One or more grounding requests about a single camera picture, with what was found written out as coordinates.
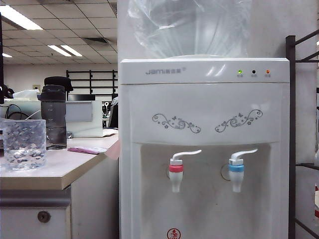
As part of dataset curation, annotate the black background shelf frame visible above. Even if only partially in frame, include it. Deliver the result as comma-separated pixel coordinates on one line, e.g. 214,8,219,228
65,69,119,96

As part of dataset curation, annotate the white plastic bag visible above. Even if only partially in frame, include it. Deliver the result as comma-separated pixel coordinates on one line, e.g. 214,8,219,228
12,89,40,101

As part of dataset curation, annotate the dark metal shelf rack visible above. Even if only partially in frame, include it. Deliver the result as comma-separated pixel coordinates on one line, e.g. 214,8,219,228
285,29,319,239

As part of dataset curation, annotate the long ceiling light panel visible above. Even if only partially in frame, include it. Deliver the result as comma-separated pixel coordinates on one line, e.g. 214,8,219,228
0,4,44,31

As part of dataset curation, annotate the black cable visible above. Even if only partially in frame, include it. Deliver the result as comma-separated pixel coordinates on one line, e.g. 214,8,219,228
5,103,33,120

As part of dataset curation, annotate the red and white object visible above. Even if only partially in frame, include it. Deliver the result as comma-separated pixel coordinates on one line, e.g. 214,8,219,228
314,183,319,218

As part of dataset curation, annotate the white tap with blue ring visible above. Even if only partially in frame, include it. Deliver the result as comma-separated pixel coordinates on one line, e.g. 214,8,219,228
228,148,259,193

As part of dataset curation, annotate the clear water jug in plastic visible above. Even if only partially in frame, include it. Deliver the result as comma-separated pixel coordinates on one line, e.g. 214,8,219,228
127,0,253,59

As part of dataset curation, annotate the white water dispenser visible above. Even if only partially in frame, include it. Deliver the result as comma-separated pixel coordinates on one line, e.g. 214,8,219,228
119,57,291,239

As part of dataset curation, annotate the double ceiling light panel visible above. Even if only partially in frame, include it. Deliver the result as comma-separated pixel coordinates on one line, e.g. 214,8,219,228
47,44,83,57

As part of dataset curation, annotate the black computer monitor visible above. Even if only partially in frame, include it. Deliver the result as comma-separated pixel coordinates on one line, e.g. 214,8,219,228
0,12,5,104

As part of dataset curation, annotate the frosted glass desk divider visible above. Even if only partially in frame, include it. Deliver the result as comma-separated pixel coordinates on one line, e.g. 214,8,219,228
0,99,42,120

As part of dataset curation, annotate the ceiling air vent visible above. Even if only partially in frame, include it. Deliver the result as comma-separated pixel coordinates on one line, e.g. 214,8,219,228
83,37,110,47

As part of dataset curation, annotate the black office chair headrest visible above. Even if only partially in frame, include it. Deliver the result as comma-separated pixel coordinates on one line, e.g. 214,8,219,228
44,76,74,93

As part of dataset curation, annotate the dark grey water bottle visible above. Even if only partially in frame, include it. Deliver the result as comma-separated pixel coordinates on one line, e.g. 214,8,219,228
37,84,68,150

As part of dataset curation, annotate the white desk partition panel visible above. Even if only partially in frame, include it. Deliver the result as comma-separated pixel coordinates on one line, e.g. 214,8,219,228
65,100,104,138

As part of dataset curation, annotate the white tap with red ring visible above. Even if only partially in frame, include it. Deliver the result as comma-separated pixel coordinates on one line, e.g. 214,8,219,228
168,149,202,194

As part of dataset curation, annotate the clear textured plastic mug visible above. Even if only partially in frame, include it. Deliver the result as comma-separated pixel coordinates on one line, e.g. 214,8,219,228
1,119,47,172

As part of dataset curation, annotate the white cable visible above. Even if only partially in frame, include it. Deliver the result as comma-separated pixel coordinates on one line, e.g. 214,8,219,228
24,109,42,121

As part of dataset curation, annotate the pink cloth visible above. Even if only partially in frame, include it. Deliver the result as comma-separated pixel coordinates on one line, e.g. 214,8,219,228
67,146,108,155

